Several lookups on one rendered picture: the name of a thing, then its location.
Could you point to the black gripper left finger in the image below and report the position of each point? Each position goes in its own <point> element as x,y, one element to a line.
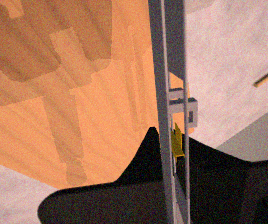
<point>136,197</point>

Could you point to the light brown wooden board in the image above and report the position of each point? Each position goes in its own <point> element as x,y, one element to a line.
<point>77,88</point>

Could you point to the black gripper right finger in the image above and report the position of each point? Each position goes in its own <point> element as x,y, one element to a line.
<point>224,189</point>

